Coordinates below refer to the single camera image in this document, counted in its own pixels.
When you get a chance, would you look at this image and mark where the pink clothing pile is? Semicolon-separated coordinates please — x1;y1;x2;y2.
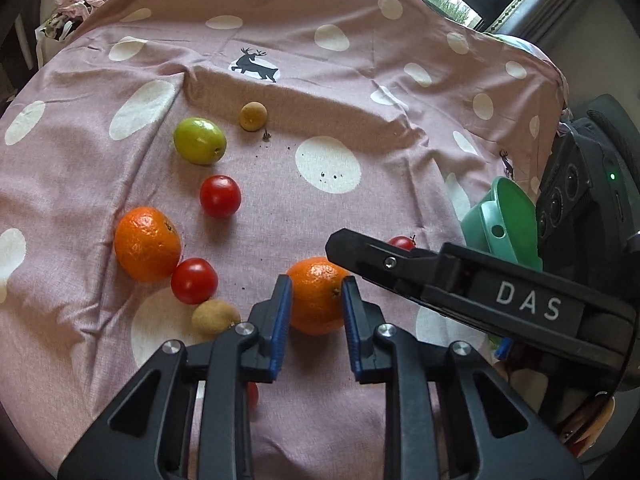
52;0;118;23

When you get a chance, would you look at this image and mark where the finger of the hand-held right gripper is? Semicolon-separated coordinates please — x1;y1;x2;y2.
325;229;476;311

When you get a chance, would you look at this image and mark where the orange mandarin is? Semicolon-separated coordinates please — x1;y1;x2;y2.
287;256;351;336
114;206;182;282

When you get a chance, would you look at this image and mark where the pink polka dot blanket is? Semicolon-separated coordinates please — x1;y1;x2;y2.
0;0;571;480

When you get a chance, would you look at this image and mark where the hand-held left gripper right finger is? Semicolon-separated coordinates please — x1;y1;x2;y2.
341;280;586;480

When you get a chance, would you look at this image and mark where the white patterned bag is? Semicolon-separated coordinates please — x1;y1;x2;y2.
35;12;83;68

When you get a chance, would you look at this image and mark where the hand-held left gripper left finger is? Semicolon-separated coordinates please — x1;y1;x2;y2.
57;275;293;480

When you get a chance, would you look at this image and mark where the pale blue cloth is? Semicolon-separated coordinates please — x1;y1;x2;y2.
492;32;543;57

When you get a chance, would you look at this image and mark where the green plastic basket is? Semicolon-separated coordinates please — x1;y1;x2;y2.
460;176;545;273

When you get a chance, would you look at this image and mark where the brown kiwi fruit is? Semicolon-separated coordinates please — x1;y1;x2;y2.
191;299;242;338

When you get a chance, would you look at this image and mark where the brown longan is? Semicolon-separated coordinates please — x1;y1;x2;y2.
239;102;268;132

